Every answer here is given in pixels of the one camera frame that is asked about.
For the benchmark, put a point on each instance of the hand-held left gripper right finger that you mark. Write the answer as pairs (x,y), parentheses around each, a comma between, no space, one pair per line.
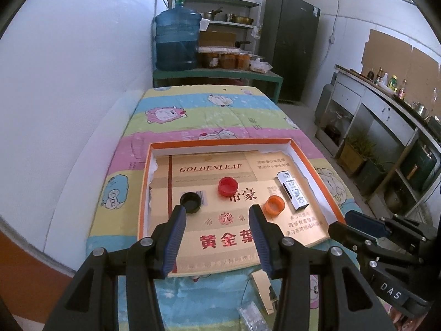
(260,243)

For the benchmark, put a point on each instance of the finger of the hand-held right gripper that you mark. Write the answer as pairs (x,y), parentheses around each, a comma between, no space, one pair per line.
(348,236)
(365,221)

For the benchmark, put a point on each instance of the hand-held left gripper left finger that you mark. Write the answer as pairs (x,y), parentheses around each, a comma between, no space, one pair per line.
(174,239)

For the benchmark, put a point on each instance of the plain orange bottle cap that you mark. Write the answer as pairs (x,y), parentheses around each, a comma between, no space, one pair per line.
(274,205)

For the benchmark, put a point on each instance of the dark blue bottle cap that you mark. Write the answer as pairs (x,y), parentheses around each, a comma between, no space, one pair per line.
(190,202)

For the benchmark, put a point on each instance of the shallow orange-rimmed cardboard tray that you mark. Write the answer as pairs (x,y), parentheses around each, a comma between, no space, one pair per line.
(210,220)

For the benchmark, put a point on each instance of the small gold box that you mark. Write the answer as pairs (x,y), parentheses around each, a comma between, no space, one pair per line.
(262,289)

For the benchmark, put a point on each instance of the white printed rectangular box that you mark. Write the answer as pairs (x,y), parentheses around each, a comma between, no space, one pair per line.
(292,193)

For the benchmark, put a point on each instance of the red bottle cap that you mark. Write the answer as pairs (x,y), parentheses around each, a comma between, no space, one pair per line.
(228,186)

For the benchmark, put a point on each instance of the dark green planter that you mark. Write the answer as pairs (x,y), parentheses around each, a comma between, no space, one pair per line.
(370,179)

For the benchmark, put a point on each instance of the yellow planter with grass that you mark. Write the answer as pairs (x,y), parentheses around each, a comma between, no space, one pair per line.
(355,155)

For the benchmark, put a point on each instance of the clear plastic box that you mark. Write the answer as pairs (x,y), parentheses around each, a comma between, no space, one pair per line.
(253,317)

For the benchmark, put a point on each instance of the green metal canister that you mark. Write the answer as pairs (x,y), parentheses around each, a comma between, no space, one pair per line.
(417,167)

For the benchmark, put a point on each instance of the grey kitchen counter cabinet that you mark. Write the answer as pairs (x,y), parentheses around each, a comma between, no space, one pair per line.
(379,113)

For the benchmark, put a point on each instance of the metal kettle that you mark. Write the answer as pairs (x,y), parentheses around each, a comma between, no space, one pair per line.
(419,108)

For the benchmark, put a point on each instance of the pastel striped cartoon blanket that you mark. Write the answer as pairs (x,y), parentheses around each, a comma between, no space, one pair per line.
(213,117)

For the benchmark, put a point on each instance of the row of condiment bottles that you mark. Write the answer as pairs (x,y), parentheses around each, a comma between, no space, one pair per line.
(387,82)

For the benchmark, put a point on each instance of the green bench table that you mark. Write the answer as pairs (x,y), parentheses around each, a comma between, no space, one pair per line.
(220,75)

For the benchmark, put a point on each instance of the white plastic bag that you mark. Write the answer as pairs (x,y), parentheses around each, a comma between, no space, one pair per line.
(260,66)

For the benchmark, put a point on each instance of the orange food jar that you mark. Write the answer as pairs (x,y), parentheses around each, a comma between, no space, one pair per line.
(228,61)
(244,61)
(211,60)

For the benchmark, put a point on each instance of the dark green fridge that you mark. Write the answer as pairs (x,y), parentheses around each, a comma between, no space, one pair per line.
(289,48)

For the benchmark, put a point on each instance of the black pan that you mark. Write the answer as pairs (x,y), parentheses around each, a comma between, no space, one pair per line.
(241,44)

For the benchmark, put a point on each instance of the blue water jug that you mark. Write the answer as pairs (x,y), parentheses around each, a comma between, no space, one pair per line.
(177,38)

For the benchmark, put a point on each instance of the brown cardboard box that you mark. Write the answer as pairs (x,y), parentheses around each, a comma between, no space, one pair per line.
(217,39)

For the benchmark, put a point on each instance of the golden metal basin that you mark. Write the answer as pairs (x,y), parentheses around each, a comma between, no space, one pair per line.
(242,20)

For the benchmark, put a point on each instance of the pale green shelf rack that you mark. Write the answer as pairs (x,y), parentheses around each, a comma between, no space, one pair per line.
(234,0)

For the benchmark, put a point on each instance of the red-brown door frame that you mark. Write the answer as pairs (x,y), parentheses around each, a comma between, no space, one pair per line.
(31,272)

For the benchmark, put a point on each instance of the cardboard sheet on wall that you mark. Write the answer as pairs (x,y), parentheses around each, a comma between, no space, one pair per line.
(392,55)

